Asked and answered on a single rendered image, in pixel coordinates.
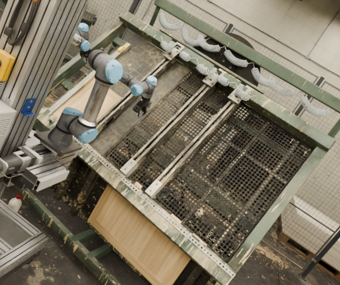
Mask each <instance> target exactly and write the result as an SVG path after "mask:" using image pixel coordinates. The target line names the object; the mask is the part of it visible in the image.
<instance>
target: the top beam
mask: <svg viewBox="0 0 340 285"><path fill-rule="evenodd" d="M119 19H120V20H121V21H123V22H124V24H125V27H127V28H129V29H130V30H131V31H133V32H134V33H136V34H138V35H139V36H141V37H142V38H144V39H146V40H147V41H148V42H150V43H152V44H153V45H155V46H156V47H158V48H160V49H161V50H163V49H162V47H161V46H160V43H161V42H162V39H163V41H165V42H167V43H168V44H170V42H171V41H172V38H170V37H168V36H167V35H166V34H164V33H162V32H161V31H159V30H157V29H156V28H154V27H152V26H151V25H149V24H147V23H146V22H144V21H143V20H141V19H140V18H138V17H136V16H135V15H133V14H131V13H130V12H128V11H127V10H125V11H124V12H122V13H121V14H120V15H119ZM161 36H162V39H161ZM163 51H164V52H165V50H163ZM181 51H185V52H186V53H188V54H190V57H191V58H196V59H190V60H189V61H188V62H187V61H184V60H183V59H181V58H180V57H179V54H180V52H179V53H178V54H177V55H176V56H175V59H177V60H178V61H180V62H181V63H183V64H184V65H186V66H188V67H189V68H191V69H192V70H194V71H195V72H197V73H198V74H200V75H202V74H201V73H199V72H198V70H197V69H196V66H197V65H198V64H202V65H203V66H204V67H208V69H209V71H211V70H212V69H213V68H215V67H214V64H212V63H211V62H209V61H207V60H206V59H204V58H202V57H201V56H199V55H198V54H196V53H195V52H193V51H191V50H190V49H188V48H186V47H184V48H183V49H182V50H181ZM197 59H198V64H197ZM202 76H203V77H206V76H207V75H202ZM223 77H225V78H227V79H228V81H229V83H230V84H228V86H223V85H221V84H220V83H218V82H217V83H216V85H217V86H218V87H220V88H221V89H223V90H225V91H226V92H228V93H229V94H231V93H232V92H233V91H234V90H235V89H236V87H237V86H239V85H240V83H241V81H240V80H238V79H236V78H235V77H233V76H232V75H230V74H228V73H227V72H226V73H225V74H224V75H223ZM232 82H236V83H237V86H236V83H232ZM248 94H249V95H250V98H249V100H248V101H244V100H241V101H242V102H243V103H245V104H247V105H248V106H250V107H251V108H253V109H254V110H256V111H257V112H259V113H261V114H262V115H264V116H265V117H267V118H268V119H270V120H271V121H273V122H275V123H276V124H278V125H279V126H281V127H282V128H284V129H285V130H287V131H289V132H290V133H292V134H293V135H295V136H296V137H298V138H299V139H301V140H303V141H304V142H305V143H307V144H308V145H310V146H312V147H313V148H315V147H316V146H319V147H320V148H321V149H323V150H325V151H326V153H327V152H328V151H329V149H330V148H331V147H332V146H333V144H334V143H335V139H333V138H332V137H330V136H329V135H327V134H325V133H323V132H322V131H321V130H319V129H317V128H316V127H314V126H312V125H311V124H309V123H307V122H306V121H304V120H303V119H301V118H300V117H298V116H296V115H295V114H293V113H291V112H290V111H288V110H286V109H285V108H283V107H282V106H280V105H279V104H277V103H275V102H273V101H272V100H270V99H269V98H267V97H266V96H264V95H262V94H261V93H259V92H257V91H256V90H254V89H251V90H250V91H249V92H248ZM251 96H256V97H251Z"/></svg>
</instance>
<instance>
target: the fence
mask: <svg viewBox="0 0 340 285"><path fill-rule="evenodd" d="M125 44H129V43H128V42H126V43H125ZM125 44H124V45H125ZM124 45H123V46H122V47H123V48H124V50H122V51H121V52H119V51H118V50H117V51H116V52H114V53H113V54H112V55H111V57H113V59H116V60H118V59H119V58H120V57H121V56H122V55H123V54H124V53H126V52H127V51H128V50H129V49H130V48H131V44H129V45H128V46H127V47H124ZM95 72H96V71H92V72H91V73H90V74H89V75H88V76H87V77H86V78H84V79H83V80H82V81H81V82H79V83H78V84H77V85H76V86H75V87H74V88H72V89H71V90H70V91H69V92H68V93H67V94H65V95H64V96H63V97H62V98H61V99H60V100H59V101H57V102H56V103H55V104H53V105H52V107H50V108H49V110H50V111H51V112H52V113H54V112H56V111H57V109H59V108H60V107H61V106H63V105H64V104H65V103H66V102H67V101H68V100H69V99H70V98H72V97H73V96H74V95H75V94H76V93H77V92H79V91H80V90H81V89H82V88H83V87H84V86H85V85H86V84H88V83H89V82H90V81H92V80H93V79H94V75H95Z"/></svg>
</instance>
